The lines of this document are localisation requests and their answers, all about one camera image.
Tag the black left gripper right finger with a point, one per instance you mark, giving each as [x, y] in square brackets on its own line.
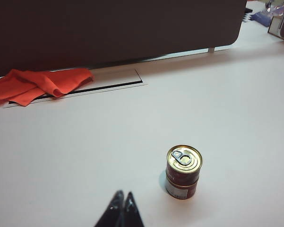
[132, 212]

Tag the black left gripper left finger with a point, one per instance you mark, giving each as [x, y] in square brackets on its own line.
[113, 212]

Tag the orange cloth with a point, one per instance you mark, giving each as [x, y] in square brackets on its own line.
[42, 82]

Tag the dark desk partition panel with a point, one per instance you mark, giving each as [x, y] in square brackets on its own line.
[108, 30]

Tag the blue packet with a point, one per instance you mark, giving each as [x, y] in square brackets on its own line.
[260, 18]

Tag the white box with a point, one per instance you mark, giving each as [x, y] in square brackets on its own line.
[275, 26]

